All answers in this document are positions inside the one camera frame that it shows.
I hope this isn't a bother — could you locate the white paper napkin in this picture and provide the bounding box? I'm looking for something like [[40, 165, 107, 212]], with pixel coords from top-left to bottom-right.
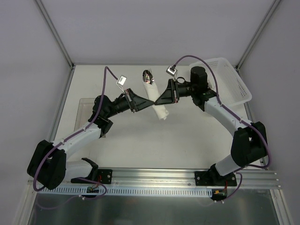
[[143, 82, 169, 120]]

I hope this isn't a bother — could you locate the black handled steel spoon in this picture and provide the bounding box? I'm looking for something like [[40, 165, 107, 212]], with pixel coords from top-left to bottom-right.
[[142, 69, 154, 84]]

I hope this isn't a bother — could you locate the black handled steel fork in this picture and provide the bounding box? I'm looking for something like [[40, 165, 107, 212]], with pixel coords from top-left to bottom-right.
[[146, 69, 154, 84]]

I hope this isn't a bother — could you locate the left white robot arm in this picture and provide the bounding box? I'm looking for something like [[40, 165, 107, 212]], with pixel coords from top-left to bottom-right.
[[27, 89, 154, 192]]

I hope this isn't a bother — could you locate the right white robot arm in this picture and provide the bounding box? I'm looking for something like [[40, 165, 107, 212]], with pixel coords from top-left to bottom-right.
[[155, 66, 267, 186]]

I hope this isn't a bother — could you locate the clear smoky plastic box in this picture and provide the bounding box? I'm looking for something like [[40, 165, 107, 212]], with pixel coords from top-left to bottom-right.
[[74, 98, 95, 131]]

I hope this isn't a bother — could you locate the white perforated plastic basket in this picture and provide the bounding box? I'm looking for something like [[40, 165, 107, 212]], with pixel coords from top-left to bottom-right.
[[189, 57, 252, 107]]

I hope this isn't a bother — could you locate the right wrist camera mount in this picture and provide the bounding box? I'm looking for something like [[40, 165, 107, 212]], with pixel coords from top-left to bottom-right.
[[166, 66, 178, 78]]

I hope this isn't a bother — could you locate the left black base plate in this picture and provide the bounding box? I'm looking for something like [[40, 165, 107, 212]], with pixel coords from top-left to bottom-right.
[[71, 168, 113, 184]]

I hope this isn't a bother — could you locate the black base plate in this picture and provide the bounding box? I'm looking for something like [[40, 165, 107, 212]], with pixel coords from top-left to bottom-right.
[[194, 171, 237, 187], [71, 168, 113, 184]]

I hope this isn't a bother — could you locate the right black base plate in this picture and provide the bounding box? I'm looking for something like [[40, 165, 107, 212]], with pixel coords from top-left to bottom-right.
[[194, 171, 237, 187]]

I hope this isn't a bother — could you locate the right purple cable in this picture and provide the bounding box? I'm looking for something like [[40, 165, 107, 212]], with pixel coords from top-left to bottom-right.
[[173, 55, 271, 207]]

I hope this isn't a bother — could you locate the white slotted cable duct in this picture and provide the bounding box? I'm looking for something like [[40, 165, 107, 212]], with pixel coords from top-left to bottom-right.
[[40, 185, 213, 198]]

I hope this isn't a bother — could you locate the aluminium mounting rail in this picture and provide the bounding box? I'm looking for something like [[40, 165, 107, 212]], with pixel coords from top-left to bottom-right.
[[27, 165, 281, 189]]

